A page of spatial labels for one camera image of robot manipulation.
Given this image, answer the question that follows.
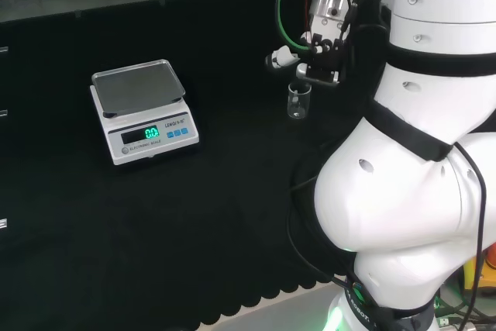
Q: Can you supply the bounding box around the yellow stop button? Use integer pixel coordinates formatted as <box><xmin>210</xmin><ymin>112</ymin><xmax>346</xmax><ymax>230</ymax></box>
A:
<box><xmin>462</xmin><ymin>243</ymin><xmax>496</xmax><ymax>291</ymax></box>

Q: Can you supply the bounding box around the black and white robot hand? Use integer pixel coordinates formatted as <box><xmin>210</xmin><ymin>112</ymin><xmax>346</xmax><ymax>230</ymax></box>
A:
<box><xmin>264</xmin><ymin>16</ymin><xmax>353</xmax><ymax>75</ymax></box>

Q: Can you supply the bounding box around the bright green arm cable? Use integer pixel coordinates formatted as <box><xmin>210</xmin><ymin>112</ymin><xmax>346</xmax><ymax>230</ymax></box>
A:
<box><xmin>274</xmin><ymin>0</ymin><xmax>312</xmax><ymax>53</ymax></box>

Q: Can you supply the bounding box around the black bench cloth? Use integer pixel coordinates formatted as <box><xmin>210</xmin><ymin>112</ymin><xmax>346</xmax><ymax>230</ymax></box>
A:
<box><xmin>0</xmin><ymin>0</ymin><xmax>392</xmax><ymax>329</ymax></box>

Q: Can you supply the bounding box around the white electronic balance steel pan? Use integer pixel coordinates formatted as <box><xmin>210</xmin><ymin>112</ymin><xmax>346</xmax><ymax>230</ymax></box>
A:
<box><xmin>89</xmin><ymin>58</ymin><xmax>201</xmax><ymax>167</ymax></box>

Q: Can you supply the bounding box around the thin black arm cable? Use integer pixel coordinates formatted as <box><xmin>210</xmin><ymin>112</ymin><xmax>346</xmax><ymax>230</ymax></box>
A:
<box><xmin>452</xmin><ymin>141</ymin><xmax>488</xmax><ymax>331</ymax></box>

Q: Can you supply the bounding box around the looped black cable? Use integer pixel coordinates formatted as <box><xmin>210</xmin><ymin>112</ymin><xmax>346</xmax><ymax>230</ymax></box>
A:
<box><xmin>287</xmin><ymin>174</ymin><xmax>352</xmax><ymax>288</ymax></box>

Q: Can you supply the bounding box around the small clear glass beaker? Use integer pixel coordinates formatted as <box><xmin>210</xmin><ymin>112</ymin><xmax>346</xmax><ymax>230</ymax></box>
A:
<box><xmin>287</xmin><ymin>81</ymin><xmax>312</xmax><ymax>120</ymax></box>

